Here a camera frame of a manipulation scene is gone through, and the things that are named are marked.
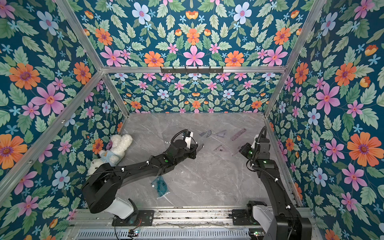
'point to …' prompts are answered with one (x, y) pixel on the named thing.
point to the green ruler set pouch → (160, 184)
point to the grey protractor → (208, 133)
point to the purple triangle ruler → (221, 148)
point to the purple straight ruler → (238, 134)
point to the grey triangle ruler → (221, 133)
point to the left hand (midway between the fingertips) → (200, 144)
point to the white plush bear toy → (113, 156)
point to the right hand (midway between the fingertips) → (244, 144)
